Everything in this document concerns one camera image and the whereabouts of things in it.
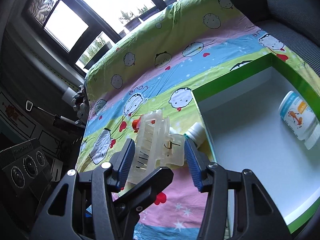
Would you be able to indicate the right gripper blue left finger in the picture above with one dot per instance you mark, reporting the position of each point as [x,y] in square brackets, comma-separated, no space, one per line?
[122,164]

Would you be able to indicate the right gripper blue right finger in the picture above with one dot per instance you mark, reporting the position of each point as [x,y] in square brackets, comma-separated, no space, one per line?
[197,163]

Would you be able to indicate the white medicine bottle red logo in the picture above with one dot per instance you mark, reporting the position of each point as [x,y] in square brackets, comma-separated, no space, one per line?
[196,133]

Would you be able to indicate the translucent white hair claw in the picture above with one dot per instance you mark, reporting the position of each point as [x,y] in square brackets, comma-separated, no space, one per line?
[155,146]

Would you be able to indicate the orange cap carton bottle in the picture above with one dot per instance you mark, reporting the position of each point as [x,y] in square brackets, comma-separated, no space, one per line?
[136,124]

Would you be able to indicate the white bottle blue label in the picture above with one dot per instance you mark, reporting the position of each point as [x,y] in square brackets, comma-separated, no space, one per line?
[300,118]

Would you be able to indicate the green white open box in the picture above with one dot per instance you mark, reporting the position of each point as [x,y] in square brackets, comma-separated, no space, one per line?
[244,128]

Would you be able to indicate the grey plush toy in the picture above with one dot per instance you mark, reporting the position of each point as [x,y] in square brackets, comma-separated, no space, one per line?
[81,106]

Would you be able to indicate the colourful cartoon bed sheet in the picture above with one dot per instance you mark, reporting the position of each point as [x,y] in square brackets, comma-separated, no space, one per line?
[157,67]

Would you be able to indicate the dark grey sofa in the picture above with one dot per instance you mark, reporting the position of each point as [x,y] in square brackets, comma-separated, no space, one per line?
[293,22]

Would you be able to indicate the black triple lens camera box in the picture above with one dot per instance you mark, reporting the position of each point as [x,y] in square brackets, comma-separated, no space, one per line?
[25,167]

